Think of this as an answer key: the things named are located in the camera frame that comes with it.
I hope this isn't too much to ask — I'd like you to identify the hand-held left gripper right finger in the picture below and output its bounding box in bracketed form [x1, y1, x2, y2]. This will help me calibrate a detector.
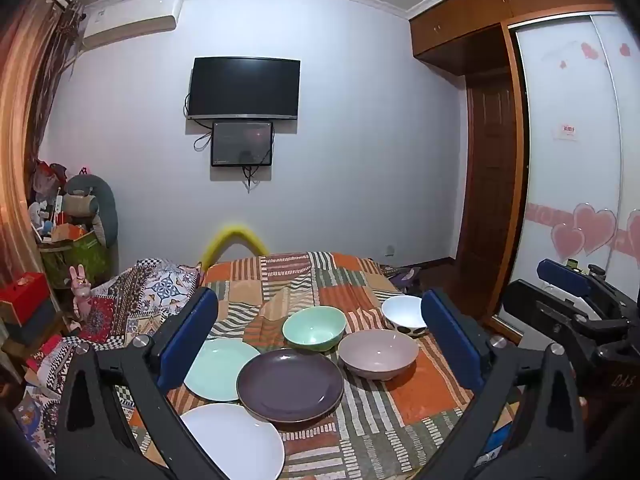
[421, 287, 588, 480]

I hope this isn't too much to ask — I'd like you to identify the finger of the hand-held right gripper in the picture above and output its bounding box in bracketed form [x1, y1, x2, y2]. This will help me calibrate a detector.
[502, 280, 596, 341]
[537, 258, 608, 306]

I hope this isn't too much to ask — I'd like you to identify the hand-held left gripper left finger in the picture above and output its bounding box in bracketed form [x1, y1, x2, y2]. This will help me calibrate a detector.
[55, 286, 236, 480]

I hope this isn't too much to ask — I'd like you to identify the mint green plate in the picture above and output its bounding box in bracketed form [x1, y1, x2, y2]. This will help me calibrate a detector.
[183, 338, 261, 402]

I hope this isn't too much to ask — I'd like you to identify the pale pink bowl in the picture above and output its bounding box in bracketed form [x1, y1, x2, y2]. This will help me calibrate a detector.
[338, 329, 420, 381]

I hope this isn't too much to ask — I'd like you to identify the dark purple plate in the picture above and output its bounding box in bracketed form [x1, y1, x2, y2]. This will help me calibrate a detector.
[236, 348, 345, 424]

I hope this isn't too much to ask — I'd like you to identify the white plate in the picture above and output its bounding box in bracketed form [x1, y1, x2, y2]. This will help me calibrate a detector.
[179, 403, 286, 480]

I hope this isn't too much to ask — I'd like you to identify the white bowl with dark spots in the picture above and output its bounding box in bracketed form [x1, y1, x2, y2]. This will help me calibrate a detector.
[381, 294, 428, 336]

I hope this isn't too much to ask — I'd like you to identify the dark purple object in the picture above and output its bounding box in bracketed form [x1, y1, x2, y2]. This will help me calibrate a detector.
[387, 267, 423, 293]

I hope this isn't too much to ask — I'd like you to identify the patterned patchwork quilt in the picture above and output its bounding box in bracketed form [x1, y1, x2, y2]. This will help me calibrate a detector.
[15, 258, 203, 456]

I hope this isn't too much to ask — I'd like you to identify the white sliding wardrobe door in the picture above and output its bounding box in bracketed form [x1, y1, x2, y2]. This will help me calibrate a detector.
[492, 10, 640, 341]

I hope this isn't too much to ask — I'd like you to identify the striped orange patchwork blanket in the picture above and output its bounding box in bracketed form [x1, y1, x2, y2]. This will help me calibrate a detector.
[127, 251, 516, 480]

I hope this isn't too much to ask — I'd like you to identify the brown wooden door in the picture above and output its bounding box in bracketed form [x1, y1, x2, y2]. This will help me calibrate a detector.
[457, 72, 526, 321]

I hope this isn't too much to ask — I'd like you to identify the pink rabbit toy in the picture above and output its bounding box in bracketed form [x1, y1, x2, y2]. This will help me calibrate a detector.
[68, 265, 96, 321]

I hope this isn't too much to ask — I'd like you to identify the mint green bowl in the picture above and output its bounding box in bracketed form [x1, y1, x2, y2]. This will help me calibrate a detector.
[282, 306, 347, 352]

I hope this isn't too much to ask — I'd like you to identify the green storage box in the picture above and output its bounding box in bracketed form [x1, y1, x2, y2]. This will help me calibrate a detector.
[39, 227, 112, 288]

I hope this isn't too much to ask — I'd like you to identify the grey plush toy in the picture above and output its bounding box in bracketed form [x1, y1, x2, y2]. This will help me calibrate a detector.
[62, 172, 119, 248]

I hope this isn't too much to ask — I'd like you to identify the dark box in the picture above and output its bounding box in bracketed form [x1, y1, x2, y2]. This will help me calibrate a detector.
[0, 305, 56, 347]

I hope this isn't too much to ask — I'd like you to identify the red box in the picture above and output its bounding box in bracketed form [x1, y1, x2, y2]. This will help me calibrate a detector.
[0, 272, 50, 326]

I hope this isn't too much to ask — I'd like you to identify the pile of assorted clutter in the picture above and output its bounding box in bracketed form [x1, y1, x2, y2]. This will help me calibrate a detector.
[27, 160, 68, 241]

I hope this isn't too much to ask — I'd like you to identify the orange brown curtain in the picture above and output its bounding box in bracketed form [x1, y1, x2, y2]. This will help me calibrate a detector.
[0, 0, 83, 311]

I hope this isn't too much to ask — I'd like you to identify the wooden overhead cabinet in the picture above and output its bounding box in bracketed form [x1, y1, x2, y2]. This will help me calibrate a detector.
[409, 0, 621, 61]

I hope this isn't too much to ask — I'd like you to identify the white air conditioner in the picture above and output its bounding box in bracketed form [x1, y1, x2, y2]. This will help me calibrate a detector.
[81, 0, 183, 52]

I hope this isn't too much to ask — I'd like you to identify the small black wall monitor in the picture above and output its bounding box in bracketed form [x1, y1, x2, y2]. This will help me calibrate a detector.
[210, 120, 274, 168]

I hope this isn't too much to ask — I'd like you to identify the black wall television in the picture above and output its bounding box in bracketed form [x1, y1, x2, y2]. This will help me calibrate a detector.
[186, 57, 301, 122]

